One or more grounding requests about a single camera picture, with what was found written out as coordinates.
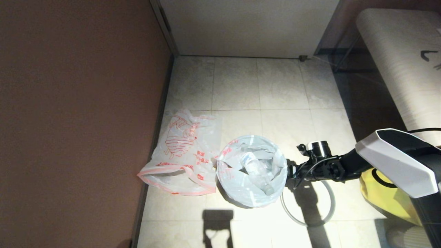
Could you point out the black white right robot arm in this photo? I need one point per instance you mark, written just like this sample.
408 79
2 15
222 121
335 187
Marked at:
396 162

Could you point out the small metal door stop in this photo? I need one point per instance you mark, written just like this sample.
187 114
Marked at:
303 58

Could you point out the flat white red-printed plastic bag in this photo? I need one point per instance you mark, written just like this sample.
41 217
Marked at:
186 165

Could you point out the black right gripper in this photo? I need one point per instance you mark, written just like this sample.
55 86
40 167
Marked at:
303 172

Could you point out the white red-printed trash bag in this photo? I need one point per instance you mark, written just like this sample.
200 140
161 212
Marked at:
234 182

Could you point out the yellow plastic bag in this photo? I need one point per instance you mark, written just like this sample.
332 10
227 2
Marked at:
382 203

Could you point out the clear plastic water bottle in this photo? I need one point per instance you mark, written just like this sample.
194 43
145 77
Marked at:
256 170

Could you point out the beige striped cushion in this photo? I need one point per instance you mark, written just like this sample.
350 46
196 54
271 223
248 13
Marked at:
406 238

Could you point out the dark metal bench frame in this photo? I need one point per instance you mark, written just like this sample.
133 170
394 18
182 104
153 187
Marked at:
327 51

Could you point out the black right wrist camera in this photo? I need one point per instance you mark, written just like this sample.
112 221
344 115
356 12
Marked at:
301 148

